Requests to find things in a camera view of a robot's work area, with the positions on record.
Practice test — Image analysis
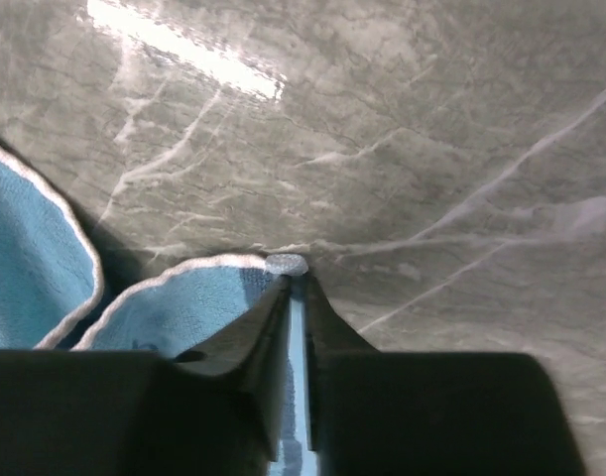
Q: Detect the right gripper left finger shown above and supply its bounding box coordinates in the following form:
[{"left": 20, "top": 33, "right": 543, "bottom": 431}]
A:
[{"left": 175, "top": 276, "right": 291, "bottom": 460}]

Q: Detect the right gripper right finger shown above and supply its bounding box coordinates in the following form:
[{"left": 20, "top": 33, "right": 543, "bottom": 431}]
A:
[{"left": 303, "top": 275, "right": 377, "bottom": 451}]

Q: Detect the blue towel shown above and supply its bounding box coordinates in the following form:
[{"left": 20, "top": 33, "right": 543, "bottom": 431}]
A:
[{"left": 0, "top": 147, "right": 317, "bottom": 475}]

